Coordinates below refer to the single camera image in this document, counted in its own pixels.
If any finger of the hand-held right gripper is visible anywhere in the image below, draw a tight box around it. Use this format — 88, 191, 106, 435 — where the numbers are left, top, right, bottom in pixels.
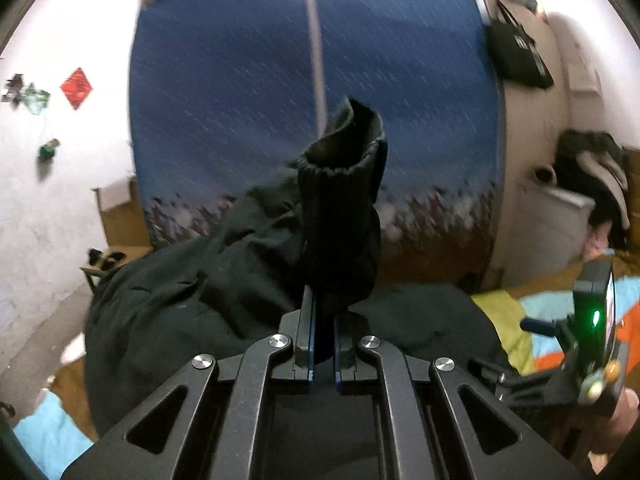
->
471, 356, 557, 405

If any white wall paper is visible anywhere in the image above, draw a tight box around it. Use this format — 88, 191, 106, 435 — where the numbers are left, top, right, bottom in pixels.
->
570, 55, 603, 93

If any colourful patchwork blanket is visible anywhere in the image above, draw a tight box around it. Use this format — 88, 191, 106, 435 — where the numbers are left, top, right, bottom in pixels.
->
10, 252, 640, 480

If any red diamond wall decoration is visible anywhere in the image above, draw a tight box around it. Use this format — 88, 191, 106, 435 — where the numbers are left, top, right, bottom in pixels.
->
60, 67, 94, 111

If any black jacket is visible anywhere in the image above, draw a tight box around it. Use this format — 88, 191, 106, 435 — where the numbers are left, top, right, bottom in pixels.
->
84, 95, 516, 437

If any person's right hand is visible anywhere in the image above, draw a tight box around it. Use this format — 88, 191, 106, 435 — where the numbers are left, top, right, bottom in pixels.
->
591, 391, 640, 467

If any dark clothes pile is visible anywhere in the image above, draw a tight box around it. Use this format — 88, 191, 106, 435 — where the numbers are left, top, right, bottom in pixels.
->
555, 130, 632, 251

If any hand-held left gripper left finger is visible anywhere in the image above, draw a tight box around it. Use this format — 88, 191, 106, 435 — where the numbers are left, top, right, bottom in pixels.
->
60, 285, 318, 480

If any blue printed wardrobe cover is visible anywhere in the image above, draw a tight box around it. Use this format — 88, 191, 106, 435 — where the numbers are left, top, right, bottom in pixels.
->
127, 0, 506, 281

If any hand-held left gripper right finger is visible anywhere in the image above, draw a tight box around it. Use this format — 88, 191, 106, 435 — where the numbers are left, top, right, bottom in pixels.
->
332, 309, 587, 480

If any black tote bag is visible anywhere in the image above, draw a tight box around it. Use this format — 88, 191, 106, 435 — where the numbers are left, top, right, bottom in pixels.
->
487, 0, 555, 90

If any black item on table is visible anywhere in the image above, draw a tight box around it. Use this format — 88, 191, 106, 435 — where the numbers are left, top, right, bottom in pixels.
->
87, 247, 126, 268

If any white cabinet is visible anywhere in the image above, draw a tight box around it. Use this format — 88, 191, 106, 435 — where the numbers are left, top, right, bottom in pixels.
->
517, 175, 597, 291

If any small wooden table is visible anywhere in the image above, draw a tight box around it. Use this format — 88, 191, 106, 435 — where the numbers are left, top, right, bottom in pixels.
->
80, 245, 153, 296

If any green wall decoration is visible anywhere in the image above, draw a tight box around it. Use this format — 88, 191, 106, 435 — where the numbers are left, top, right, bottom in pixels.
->
2, 74, 51, 115

